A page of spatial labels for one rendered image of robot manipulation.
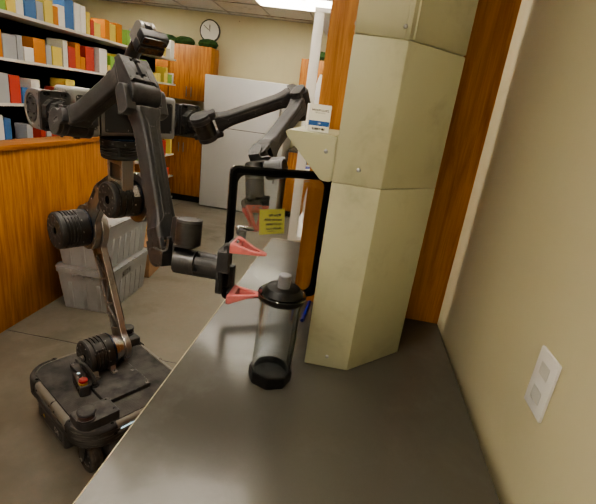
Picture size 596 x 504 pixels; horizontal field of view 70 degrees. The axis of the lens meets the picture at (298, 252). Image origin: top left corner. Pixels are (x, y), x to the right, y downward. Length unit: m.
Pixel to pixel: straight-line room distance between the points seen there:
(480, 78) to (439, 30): 0.36
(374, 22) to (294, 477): 0.87
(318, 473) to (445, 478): 0.24
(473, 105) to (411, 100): 0.40
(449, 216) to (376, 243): 0.42
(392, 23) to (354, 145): 0.24
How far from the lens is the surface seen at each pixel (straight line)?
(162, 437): 0.91
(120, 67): 1.16
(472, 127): 1.35
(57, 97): 1.58
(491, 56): 1.37
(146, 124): 1.08
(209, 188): 6.29
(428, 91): 1.02
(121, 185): 1.74
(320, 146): 0.95
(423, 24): 0.99
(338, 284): 1.02
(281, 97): 1.69
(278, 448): 0.90
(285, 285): 0.92
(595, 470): 0.76
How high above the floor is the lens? 1.56
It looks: 19 degrees down
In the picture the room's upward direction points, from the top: 8 degrees clockwise
